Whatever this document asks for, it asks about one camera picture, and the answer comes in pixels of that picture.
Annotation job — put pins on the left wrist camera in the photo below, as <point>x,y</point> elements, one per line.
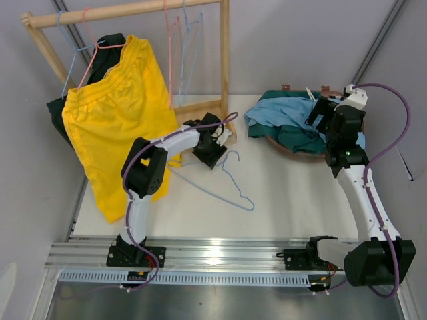
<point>221,136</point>

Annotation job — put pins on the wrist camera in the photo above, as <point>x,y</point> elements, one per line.
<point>221,136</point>
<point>354,97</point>

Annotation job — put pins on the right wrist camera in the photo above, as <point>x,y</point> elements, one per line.
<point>354,97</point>

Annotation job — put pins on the pink translucent plastic basin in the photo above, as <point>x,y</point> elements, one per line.
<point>286,91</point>

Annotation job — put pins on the dark green shorts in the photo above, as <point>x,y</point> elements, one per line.
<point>300,141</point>

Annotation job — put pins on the slotted cable duct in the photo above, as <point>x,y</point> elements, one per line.
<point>186,278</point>

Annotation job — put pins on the light blue shorts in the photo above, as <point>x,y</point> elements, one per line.
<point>283,113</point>

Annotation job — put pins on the aluminium mounting rail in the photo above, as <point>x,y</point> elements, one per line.
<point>239,255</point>

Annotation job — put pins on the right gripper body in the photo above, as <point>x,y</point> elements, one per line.
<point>325,128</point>

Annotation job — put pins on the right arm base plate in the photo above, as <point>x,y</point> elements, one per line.
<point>303,260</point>

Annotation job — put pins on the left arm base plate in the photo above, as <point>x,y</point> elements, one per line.
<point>135,258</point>

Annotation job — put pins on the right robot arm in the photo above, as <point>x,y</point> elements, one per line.
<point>381,256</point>

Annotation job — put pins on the black shorts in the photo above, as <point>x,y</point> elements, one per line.
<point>103,62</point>

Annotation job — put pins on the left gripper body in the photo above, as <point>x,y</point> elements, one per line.
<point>209,153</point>

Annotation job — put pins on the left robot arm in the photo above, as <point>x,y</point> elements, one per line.
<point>144,172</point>

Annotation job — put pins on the yellow shorts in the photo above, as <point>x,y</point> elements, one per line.
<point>103,119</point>

